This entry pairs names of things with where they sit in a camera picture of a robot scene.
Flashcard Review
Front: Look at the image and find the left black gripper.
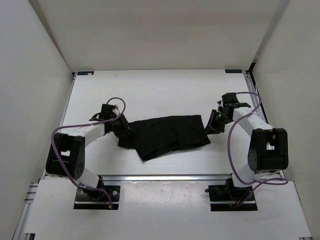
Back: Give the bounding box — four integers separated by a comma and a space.
109, 113, 136, 139

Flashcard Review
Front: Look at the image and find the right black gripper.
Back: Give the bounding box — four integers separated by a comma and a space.
203, 109, 232, 135

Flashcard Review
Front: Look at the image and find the black pleated skirt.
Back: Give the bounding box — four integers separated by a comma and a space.
118, 115, 211, 161

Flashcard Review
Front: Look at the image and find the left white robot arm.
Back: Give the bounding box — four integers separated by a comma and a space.
45, 114, 134, 200

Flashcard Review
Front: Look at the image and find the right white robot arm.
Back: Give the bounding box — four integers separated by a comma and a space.
205, 106, 289, 200

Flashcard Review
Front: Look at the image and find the right blue corner label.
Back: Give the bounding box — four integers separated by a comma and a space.
225, 69, 243, 74

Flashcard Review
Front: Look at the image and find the blue corner label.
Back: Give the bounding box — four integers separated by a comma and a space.
225, 69, 243, 74
77, 71, 94, 76

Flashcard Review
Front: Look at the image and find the left blue corner label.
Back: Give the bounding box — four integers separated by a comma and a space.
77, 71, 94, 76

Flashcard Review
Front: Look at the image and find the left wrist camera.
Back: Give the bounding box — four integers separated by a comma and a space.
89, 103, 119, 122

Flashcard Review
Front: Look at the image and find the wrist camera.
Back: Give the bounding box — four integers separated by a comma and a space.
89, 103, 119, 122
217, 92, 251, 112

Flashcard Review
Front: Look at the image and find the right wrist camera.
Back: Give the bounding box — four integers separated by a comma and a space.
217, 92, 251, 112

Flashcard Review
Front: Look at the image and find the right aluminium frame rail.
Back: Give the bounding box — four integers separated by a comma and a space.
245, 71, 289, 176

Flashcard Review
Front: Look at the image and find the aluminium frame rail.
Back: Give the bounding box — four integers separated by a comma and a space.
101, 174, 231, 182
245, 71, 289, 176

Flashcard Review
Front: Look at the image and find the front aluminium frame rail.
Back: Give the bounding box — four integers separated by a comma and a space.
101, 174, 231, 182

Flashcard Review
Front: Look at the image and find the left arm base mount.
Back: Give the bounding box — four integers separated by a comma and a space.
73, 185, 121, 210

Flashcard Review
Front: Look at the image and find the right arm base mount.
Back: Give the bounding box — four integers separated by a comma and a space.
205, 184, 258, 212

